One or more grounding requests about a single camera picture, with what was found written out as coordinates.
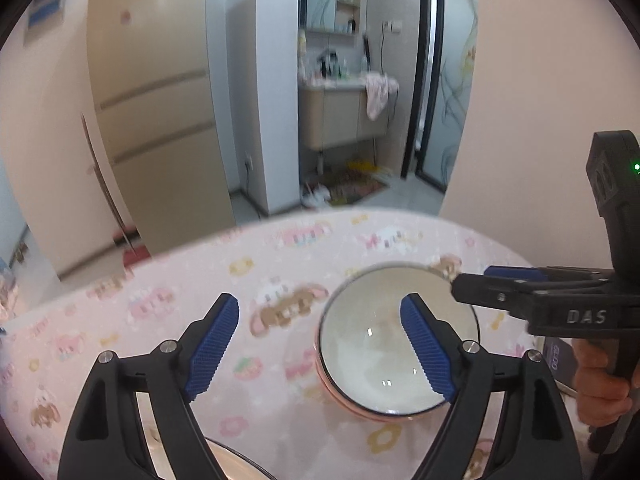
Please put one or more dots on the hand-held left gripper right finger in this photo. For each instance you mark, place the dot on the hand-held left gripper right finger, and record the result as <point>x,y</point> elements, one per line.
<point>427,350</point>

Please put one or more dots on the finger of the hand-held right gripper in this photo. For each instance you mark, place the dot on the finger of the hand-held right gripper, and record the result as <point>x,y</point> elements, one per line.
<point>515,274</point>
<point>495,295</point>

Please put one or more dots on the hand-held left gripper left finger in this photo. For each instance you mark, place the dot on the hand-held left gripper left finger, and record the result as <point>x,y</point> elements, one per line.
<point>212,350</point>

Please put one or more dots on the pink patterned bowl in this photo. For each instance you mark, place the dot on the pink patterned bowl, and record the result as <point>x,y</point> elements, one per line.
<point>380,355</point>
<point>340,402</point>

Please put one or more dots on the white plate with cartoon print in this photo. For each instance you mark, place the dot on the white plate with cartoon print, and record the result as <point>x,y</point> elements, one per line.
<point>240,467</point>

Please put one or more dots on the person's right hand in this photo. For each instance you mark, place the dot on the person's right hand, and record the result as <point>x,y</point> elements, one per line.
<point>597,390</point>

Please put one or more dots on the pink cartoon printed tablecloth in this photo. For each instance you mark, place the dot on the pink cartoon printed tablecloth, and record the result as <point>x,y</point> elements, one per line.
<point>150,310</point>

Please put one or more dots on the red dustpan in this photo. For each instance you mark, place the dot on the red dustpan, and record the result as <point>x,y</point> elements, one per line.
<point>132,250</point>

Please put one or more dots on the colourful floor mat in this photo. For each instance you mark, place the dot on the colourful floor mat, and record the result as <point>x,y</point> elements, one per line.
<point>357,185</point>

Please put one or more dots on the beige refrigerator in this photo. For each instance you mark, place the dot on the beige refrigerator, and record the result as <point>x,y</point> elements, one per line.
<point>160,160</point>

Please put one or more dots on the black framed glass door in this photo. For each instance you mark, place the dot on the black framed glass door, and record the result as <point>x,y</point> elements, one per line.
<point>445,85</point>

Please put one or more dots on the broom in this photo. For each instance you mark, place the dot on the broom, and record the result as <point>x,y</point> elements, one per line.
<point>102,180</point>

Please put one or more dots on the pale pink towel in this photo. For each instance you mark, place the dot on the pale pink towel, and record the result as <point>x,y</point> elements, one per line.
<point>377,95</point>

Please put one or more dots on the beige vanity cabinet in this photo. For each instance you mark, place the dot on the beige vanity cabinet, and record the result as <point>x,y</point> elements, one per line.
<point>335,115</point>

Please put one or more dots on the black faucet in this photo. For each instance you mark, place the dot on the black faucet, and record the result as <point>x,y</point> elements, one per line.
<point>327,62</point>

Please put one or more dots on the mirror cabinet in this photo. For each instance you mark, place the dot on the mirror cabinet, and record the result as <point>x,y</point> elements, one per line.
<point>330,5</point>

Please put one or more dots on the grey wall panel box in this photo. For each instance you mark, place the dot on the grey wall panel box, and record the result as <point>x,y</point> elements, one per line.
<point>45,10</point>

